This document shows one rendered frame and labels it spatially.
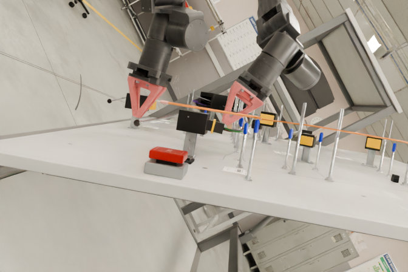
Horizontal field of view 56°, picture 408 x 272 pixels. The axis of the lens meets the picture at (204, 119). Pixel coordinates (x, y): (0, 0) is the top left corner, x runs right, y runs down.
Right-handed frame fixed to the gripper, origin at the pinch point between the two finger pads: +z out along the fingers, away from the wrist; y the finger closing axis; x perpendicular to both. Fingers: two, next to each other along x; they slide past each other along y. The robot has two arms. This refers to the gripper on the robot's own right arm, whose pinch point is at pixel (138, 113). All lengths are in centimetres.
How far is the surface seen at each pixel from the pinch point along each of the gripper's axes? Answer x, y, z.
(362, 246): -281, 676, 172
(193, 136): -12.1, -0.5, 0.7
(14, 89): 131, 154, 28
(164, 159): -12.3, -20.7, 2.9
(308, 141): -36.2, 23.6, -4.7
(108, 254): 0.5, 13.4, 35.8
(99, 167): -4.3, -23.1, 6.5
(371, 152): -58, 46, -7
